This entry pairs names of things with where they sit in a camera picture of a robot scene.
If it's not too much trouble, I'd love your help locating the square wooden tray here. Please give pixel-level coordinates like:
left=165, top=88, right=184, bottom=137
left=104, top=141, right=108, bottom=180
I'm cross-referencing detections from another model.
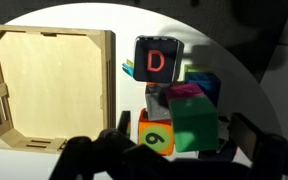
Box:
left=0, top=23, right=117, bottom=155

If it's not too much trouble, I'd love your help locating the lime green block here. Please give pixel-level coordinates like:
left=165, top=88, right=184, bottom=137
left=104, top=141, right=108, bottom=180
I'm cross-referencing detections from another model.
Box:
left=183, top=63, right=212, bottom=75

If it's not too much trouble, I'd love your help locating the magenta soft block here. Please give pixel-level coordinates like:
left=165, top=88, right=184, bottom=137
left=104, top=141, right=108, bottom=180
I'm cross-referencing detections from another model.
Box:
left=165, top=82, right=206, bottom=101

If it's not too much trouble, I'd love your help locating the orange block with number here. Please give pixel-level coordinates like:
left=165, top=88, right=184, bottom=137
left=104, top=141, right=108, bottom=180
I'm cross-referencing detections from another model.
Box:
left=137, top=108, right=175, bottom=157

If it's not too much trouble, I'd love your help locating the black block with letter D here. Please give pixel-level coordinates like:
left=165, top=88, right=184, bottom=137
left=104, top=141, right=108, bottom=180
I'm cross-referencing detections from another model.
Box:
left=121, top=35, right=185, bottom=85

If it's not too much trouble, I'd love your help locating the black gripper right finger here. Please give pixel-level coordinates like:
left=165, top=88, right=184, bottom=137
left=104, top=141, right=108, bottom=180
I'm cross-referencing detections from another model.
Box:
left=228, top=112, right=288, bottom=180

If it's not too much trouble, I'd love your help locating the grey soft block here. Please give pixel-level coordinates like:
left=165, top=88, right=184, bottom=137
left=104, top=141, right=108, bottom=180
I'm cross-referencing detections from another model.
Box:
left=144, top=82, right=174, bottom=122

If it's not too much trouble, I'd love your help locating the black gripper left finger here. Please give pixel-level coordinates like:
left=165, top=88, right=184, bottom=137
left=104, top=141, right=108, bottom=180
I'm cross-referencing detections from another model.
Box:
left=48, top=110, right=192, bottom=180

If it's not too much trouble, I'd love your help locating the green soft block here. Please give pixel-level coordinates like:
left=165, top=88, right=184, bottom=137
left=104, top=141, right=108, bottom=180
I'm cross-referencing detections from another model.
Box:
left=168, top=96, right=220, bottom=154

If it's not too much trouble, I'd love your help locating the blue soft block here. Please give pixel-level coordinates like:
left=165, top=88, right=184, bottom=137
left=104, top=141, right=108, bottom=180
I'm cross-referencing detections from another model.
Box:
left=184, top=71, right=222, bottom=108

